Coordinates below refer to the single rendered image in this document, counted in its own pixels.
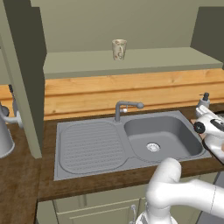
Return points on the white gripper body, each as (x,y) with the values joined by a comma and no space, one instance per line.
(204,111)

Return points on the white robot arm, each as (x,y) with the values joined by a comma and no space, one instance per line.
(186,192)

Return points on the beige patterned mug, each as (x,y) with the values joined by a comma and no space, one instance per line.
(119,49)

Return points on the silver kettle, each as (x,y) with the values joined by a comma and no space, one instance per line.
(5,140)

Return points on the grey soap dispenser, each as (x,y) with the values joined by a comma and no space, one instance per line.
(205,99)

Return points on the grey tap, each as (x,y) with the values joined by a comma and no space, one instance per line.
(117,110)

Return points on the grey sink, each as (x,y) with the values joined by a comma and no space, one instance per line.
(87,145)

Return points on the olive wall cabinet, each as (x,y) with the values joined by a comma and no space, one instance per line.
(131,62)

